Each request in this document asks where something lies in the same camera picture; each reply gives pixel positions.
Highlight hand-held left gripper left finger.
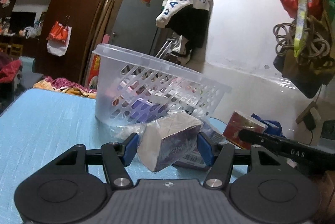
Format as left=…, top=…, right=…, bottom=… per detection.
left=54, top=133, right=139, bottom=190

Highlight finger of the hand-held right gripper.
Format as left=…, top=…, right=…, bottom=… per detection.
left=251, top=115, right=282, bottom=136
left=239, top=129, right=286, bottom=151

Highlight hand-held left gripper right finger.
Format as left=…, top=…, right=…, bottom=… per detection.
left=197, top=132, right=282, bottom=189

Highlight red white carton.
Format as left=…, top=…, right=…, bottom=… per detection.
left=222, top=110, right=267, bottom=150

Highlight plastic-wrapped white purple box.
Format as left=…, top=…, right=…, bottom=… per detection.
left=137, top=112, right=202, bottom=173

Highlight small purple box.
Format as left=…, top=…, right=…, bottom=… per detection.
left=123, top=99, right=168, bottom=124

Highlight white plastic basket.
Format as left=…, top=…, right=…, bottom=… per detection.
left=91, top=44, right=232, bottom=126

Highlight white flat carton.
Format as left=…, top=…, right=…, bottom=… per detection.
left=173, top=147, right=211, bottom=169

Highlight clear bag with purple contents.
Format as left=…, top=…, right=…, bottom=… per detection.
left=200, top=121, right=227, bottom=146

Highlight power adapter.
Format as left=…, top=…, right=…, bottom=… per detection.
left=296, top=106, right=322, bottom=132

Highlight red packaging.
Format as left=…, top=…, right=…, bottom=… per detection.
left=88, top=53, right=101, bottom=88

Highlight metal crutches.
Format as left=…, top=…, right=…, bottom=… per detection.
left=156, top=33, right=184, bottom=61

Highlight wooden planks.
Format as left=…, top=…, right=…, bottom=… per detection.
left=81, top=0, right=116, bottom=83

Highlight grey door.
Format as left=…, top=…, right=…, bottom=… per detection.
left=106, top=0, right=168, bottom=62

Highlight white and black hoodie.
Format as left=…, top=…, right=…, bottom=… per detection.
left=156, top=0, right=211, bottom=65

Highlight red and white hanging bag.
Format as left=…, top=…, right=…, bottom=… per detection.
left=46, top=20, right=72, bottom=57

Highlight dark maroon clothes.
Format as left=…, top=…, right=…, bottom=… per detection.
left=0, top=53, right=23, bottom=88

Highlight brown wooden wardrobe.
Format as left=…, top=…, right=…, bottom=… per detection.
left=0, top=0, right=123, bottom=83

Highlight black monitor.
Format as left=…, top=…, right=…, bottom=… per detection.
left=10, top=11, right=37, bottom=33

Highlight hanging bags and cable coil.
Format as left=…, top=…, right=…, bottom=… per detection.
left=273, top=0, right=335, bottom=99

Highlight bundle of coiled cables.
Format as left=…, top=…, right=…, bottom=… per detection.
left=272, top=15, right=330, bottom=58

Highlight yellow-green strap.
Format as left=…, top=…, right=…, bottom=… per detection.
left=293, top=0, right=311, bottom=57

